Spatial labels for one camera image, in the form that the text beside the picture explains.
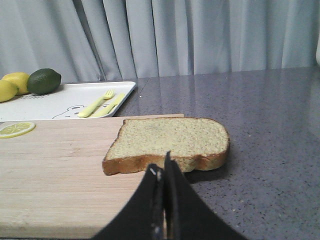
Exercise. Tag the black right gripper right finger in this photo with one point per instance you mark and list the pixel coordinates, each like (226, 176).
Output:
(187, 216)

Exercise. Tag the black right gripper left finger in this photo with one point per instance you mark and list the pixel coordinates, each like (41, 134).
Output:
(143, 215)

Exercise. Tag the bread slice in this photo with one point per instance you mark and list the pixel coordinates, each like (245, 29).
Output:
(194, 143)

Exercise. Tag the white bear tray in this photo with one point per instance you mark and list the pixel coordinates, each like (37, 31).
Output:
(65, 103)

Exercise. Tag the wooden cutting board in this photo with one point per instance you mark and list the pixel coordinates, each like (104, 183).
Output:
(52, 185)

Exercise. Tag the yellow plastic knife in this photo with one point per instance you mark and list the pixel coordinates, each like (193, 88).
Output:
(106, 110)

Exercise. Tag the yellow plastic fork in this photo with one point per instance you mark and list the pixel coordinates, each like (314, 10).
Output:
(97, 103)

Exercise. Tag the yellow lemon slice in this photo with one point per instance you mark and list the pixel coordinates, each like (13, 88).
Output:
(16, 129)

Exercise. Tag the green lime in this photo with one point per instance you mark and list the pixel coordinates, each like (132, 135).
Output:
(43, 81)

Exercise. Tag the front yellow lemon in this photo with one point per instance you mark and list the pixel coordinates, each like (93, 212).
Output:
(8, 90)

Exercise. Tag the rear yellow lemon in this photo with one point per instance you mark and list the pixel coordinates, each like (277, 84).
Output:
(20, 79)

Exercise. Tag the grey curtain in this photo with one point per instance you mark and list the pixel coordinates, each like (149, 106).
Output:
(107, 40)

